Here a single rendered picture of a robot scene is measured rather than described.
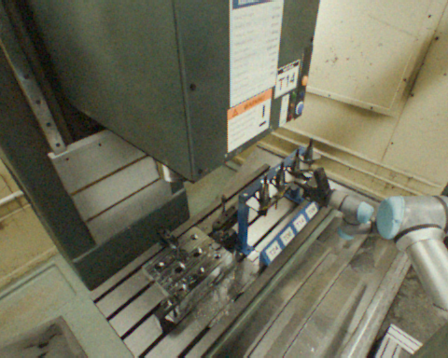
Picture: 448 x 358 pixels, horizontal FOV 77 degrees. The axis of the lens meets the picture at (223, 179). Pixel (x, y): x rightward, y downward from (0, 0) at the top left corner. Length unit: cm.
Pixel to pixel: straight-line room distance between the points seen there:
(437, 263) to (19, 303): 179
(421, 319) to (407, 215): 170
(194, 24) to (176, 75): 8
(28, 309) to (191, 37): 162
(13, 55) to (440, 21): 144
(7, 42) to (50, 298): 125
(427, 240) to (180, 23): 74
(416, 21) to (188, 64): 111
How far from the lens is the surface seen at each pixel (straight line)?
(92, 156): 122
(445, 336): 33
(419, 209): 91
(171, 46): 50
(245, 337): 133
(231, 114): 62
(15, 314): 188
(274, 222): 147
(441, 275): 84
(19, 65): 106
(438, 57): 148
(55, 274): 191
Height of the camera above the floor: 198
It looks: 40 degrees down
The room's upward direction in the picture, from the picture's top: 1 degrees counter-clockwise
